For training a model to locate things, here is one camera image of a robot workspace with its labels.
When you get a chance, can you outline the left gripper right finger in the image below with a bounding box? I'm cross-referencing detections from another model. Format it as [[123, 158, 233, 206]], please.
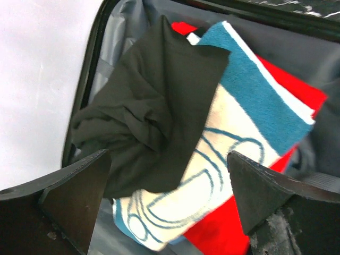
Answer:
[[227, 151, 339, 254]]

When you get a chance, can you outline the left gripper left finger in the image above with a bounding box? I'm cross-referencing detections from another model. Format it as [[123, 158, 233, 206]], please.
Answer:
[[1, 150, 111, 254]]

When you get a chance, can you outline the white teal cartoon towel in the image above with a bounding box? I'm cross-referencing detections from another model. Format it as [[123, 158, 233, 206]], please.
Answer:
[[113, 21, 315, 251]]

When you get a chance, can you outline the black cloth garment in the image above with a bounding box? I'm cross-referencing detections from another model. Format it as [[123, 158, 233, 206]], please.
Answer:
[[71, 16, 230, 199]]

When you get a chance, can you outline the white black space suitcase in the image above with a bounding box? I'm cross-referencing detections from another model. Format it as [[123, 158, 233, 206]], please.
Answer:
[[63, 1, 339, 254]]

